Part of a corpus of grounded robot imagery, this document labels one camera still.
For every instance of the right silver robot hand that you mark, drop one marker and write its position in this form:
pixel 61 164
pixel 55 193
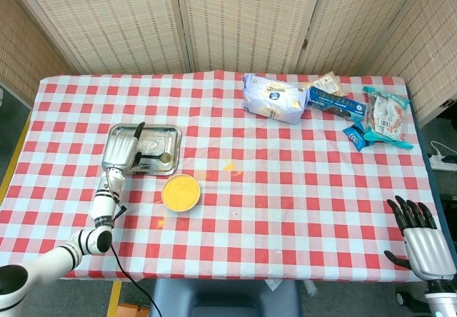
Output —
pixel 428 256

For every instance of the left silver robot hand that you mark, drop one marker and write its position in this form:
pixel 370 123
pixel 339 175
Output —
pixel 119 151

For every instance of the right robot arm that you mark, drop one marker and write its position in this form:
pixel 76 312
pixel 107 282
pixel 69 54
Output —
pixel 442 301

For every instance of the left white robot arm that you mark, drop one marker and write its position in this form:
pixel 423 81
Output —
pixel 103 206

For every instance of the yellow bowl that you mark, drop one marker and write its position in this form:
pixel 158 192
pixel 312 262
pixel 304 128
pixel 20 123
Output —
pixel 180 192
pixel 180 208

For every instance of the rectangular metal tray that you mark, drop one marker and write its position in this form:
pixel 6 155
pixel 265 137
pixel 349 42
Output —
pixel 157 142

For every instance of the black caster wheel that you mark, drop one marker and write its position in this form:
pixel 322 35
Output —
pixel 401 298

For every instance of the white power strip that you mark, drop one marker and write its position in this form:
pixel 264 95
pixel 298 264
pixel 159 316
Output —
pixel 442 162

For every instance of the small blue snack packet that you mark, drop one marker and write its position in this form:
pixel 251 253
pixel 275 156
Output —
pixel 355 138

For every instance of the teal clear snack bag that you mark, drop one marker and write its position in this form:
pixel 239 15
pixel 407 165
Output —
pixel 387 117

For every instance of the orange box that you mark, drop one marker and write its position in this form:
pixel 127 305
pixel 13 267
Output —
pixel 132 310

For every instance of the red white checkered tablecloth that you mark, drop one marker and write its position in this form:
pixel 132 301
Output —
pixel 267 217

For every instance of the light purple biscuit bag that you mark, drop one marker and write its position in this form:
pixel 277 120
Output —
pixel 275 99

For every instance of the woven folding screen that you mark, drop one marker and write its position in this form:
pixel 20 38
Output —
pixel 232 20

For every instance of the blue sandwich cookie package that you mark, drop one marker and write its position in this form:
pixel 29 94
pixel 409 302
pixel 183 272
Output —
pixel 335 104

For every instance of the dark blue chair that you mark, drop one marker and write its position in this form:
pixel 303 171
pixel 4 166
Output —
pixel 225 299

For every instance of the tan snack packet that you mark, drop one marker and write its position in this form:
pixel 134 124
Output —
pixel 330 83

